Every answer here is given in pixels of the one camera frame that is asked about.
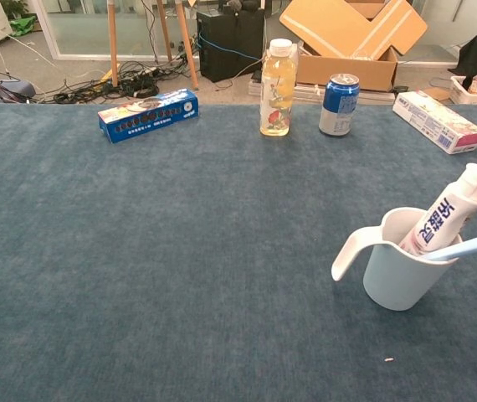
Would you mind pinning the blue table mat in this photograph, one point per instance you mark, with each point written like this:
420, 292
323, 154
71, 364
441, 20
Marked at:
96, 272

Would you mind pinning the black computer tower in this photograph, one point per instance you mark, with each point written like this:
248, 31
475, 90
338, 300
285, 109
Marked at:
230, 42

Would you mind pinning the blue grey machine base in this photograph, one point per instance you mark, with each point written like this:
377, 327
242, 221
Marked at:
12, 90

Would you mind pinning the blue soda can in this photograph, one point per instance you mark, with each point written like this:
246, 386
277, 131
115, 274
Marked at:
339, 109

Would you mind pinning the floral toothpaste tube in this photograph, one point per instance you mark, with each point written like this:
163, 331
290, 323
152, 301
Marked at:
447, 209

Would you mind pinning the green bag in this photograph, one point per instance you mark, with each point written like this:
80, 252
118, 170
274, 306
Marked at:
23, 26

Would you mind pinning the white floral box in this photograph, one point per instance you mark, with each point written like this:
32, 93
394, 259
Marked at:
435, 119

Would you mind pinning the open cardboard box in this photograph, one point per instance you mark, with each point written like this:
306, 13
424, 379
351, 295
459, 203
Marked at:
347, 25

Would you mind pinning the blue cookie box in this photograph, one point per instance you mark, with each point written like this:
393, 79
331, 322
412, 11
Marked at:
150, 119

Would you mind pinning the yellow drink bottle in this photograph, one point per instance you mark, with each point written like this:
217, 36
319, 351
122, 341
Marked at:
278, 84

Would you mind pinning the wooden easel leg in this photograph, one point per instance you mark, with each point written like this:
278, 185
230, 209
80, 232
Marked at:
164, 29
186, 46
113, 42

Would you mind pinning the light blue toothbrush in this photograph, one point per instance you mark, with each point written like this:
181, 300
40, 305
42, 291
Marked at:
468, 245

